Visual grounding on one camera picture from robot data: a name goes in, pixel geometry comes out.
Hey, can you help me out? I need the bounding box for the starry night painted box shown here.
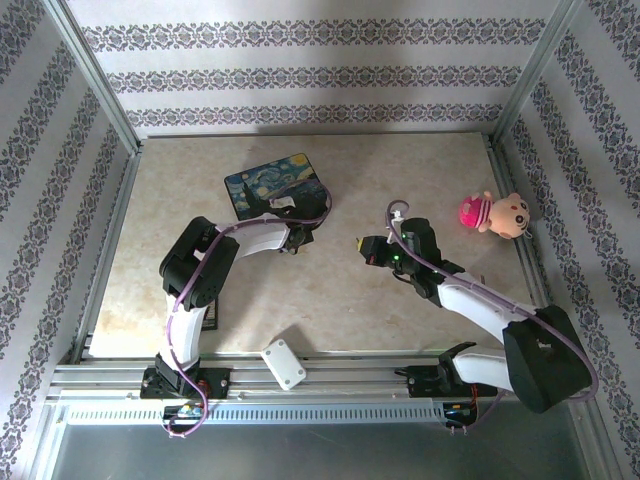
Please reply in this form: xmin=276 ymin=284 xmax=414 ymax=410
xmin=223 ymin=152 xmax=335 ymax=222

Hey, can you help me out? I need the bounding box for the pink plush toy doll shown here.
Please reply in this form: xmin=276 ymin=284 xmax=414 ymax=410
xmin=458 ymin=189 xmax=534 ymax=243

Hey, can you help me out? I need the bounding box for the white plastic block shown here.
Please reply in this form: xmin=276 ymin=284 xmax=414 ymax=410
xmin=259 ymin=338 xmax=308 ymax=392

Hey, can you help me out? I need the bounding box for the black battery pack orange label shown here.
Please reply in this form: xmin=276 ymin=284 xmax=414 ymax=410
xmin=202 ymin=297 xmax=222 ymax=332

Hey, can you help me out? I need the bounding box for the right base wiring connector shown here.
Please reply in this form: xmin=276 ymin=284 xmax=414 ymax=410
xmin=440 ymin=399 xmax=480 ymax=430

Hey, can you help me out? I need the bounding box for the base wiring connector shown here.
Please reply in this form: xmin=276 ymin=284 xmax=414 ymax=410
xmin=163 ymin=402 xmax=205 ymax=420
xmin=440 ymin=399 xmax=480 ymax=430

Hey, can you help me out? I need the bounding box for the grey metal sheet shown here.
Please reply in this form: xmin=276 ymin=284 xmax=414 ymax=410
xmin=49 ymin=423 xmax=591 ymax=480

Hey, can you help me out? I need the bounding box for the left base wiring connector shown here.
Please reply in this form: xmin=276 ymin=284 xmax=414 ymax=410
xmin=163 ymin=402 xmax=205 ymax=420

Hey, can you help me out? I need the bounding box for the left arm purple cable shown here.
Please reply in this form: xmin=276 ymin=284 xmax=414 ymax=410
xmin=160 ymin=180 xmax=335 ymax=441

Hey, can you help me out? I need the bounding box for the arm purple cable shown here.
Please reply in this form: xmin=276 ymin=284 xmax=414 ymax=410
xmin=383 ymin=199 xmax=600 ymax=434
xmin=160 ymin=180 xmax=335 ymax=441

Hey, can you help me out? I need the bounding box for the aluminium side rail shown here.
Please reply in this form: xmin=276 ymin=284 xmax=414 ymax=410
xmin=483 ymin=134 xmax=572 ymax=361
xmin=74 ymin=149 xmax=145 ymax=361

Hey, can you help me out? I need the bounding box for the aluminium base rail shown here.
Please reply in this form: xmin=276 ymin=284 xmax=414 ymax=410
xmin=47 ymin=349 xmax=591 ymax=401

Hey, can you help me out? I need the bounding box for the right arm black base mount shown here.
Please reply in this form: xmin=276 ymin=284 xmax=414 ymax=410
xmin=394 ymin=364 xmax=481 ymax=399

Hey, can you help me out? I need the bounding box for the slotted grey cable duct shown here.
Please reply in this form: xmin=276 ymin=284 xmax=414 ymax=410
xmin=62 ymin=398 xmax=446 ymax=427

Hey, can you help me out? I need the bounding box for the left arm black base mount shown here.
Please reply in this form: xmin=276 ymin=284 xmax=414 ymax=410
xmin=139 ymin=367 xmax=232 ymax=401

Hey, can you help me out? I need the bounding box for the aluminium frame post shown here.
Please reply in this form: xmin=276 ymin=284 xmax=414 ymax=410
xmin=489 ymin=0 xmax=587 ymax=145
xmin=42 ymin=0 xmax=145 ymax=156

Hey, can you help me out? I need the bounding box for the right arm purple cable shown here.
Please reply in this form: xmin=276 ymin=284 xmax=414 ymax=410
xmin=383 ymin=199 xmax=600 ymax=434

